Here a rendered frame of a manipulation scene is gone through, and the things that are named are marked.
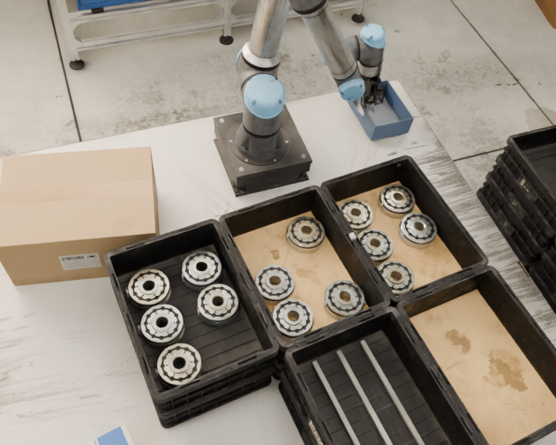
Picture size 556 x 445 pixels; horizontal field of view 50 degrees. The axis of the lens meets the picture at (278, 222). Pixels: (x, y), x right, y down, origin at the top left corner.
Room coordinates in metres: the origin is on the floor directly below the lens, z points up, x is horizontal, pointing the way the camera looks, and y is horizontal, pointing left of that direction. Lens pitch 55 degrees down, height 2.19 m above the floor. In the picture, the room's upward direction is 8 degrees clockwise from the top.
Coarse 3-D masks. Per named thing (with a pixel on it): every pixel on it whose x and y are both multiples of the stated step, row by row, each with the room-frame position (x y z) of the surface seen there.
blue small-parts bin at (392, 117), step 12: (384, 84) 1.67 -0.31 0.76; (384, 96) 1.66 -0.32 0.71; (396, 96) 1.61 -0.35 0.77; (384, 108) 1.60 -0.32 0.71; (396, 108) 1.59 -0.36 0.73; (360, 120) 1.51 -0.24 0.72; (372, 120) 1.46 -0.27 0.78; (384, 120) 1.54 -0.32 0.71; (396, 120) 1.55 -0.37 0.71; (408, 120) 1.49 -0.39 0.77; (372, 132) 1.44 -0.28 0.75; (384, 132) 1.45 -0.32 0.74; (396, 132) 1.48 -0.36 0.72
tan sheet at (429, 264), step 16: (368, 192) 1.11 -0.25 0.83; (416, 208) 1.07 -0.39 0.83; (384, 224) 1.00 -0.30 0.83; (400, 240) 0.95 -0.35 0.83; (400, 256) 0.90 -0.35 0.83; (416, 256) 0.91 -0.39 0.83; (432, 256) 0.92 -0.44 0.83; (448, 256) 0.92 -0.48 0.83; (416, 272) 0.86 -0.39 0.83; (432, 272) 0.86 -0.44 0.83; (448, 272) 0.87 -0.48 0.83; (416, 288) 0.81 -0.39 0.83
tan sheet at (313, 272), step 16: (272, 224) 0.95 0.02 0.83; (288, 224) 0.95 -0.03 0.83; (240, 240) 0.88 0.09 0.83; (256, 240) 0.89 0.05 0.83; (272, 240) 0.89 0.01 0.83; (256, 256) 0.84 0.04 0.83; (272, 256) 0.84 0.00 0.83; (288, 256) 0.85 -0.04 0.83; (304, 256) 0.86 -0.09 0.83; (320, 256) 0.86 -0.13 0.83; (336, 256) 0.87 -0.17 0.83; (256, 272) 0.79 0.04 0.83; (304, 272) 0.81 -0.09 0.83; (320, 272) 0.81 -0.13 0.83; (336, 272) 0.82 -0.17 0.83; (304, 288) 0.76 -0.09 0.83; (320, 288) 0.77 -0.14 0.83; (320, 304) 0.72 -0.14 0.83; (320, 320) 0.68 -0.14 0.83; (336, 320) 0.68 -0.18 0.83
